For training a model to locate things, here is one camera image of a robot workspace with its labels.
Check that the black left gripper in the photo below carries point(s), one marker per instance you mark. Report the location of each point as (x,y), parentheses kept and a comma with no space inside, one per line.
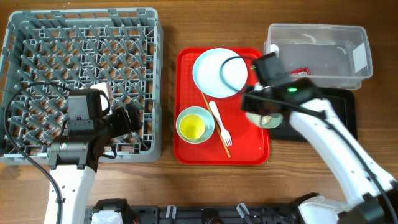
(124,126)

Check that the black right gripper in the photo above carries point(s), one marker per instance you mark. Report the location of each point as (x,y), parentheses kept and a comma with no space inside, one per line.
(248,105)

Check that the green bowl with rice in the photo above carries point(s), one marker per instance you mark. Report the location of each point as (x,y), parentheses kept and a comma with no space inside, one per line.
(270,121)

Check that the red sauce packet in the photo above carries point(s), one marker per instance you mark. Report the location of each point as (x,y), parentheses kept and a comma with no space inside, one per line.
(301,71)

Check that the white napkin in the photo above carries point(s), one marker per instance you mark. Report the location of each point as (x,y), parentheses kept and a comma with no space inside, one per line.
(274,48)

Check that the yellow plastic cup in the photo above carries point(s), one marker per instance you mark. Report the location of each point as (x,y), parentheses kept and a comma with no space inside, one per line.
(192,126)

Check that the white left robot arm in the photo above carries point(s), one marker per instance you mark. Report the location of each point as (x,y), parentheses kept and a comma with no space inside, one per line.
(74,156)

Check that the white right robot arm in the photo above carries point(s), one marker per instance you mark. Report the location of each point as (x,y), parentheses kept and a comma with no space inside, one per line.
(370,191)

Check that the grey plastic dishwasher rack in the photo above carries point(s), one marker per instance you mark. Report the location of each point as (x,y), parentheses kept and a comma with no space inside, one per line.
(47,53)

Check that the red plastic tray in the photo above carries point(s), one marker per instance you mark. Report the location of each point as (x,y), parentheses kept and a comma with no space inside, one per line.
(250,143)

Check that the white plastic fork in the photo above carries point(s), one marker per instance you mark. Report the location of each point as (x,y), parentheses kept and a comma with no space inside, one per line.
(224,132)

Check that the light blue bowl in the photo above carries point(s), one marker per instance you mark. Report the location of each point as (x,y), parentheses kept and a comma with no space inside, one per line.
(205,115)

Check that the wooden chopstick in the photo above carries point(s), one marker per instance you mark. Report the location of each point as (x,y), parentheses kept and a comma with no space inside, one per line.
(217,127)

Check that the light blue plate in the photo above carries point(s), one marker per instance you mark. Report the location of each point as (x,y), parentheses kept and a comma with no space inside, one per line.
(206,73)

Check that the black tray bin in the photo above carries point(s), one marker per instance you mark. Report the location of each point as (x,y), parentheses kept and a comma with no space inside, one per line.
(343,104)

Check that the clear plastic bin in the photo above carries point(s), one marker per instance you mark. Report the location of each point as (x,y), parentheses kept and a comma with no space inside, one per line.
(337,56)

